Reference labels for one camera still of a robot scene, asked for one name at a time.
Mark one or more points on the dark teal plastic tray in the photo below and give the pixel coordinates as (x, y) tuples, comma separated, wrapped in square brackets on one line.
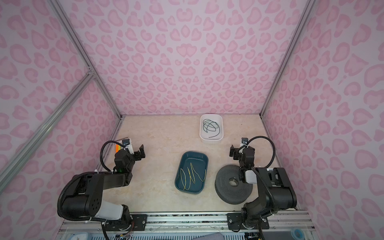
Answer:
[(192, 173)]

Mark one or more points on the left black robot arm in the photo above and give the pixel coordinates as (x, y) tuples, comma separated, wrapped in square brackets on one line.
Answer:
[(81, 199)]

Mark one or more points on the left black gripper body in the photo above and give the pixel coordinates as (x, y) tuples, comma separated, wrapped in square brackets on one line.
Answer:
[(136, 154)]

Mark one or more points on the right aluminium frame strut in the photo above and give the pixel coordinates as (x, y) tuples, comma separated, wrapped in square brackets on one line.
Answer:
[(297, 34)]

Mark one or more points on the white plastic tray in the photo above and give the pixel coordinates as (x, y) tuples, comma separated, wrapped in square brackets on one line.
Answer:
[(211, 128)]

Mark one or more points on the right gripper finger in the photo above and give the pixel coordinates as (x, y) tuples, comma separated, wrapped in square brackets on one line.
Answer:
[(236, 155), (232, 151)]

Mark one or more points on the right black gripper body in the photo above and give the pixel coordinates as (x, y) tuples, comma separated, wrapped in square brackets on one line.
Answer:
[(240, 150)]

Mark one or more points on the left aluminium frame strut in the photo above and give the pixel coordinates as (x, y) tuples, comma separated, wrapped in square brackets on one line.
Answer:
[(79, 46)]

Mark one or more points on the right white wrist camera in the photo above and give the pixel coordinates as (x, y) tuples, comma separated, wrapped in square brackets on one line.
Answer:
[(244, 142)]

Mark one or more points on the black perforated cable spool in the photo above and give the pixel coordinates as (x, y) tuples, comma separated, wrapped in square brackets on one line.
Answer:
[(229, 187)]

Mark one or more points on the diagonal aluminium frame strut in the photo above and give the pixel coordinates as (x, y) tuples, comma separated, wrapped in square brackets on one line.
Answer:
[(19, 160)]

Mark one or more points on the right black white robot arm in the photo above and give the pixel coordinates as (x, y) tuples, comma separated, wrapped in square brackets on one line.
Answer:
[(275, 191)]

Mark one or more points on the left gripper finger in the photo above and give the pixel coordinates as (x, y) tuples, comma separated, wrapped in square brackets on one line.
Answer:
[(142, 152), (137, 156)]

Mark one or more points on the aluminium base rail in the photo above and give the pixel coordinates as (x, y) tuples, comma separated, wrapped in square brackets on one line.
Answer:
[(286, 225)]

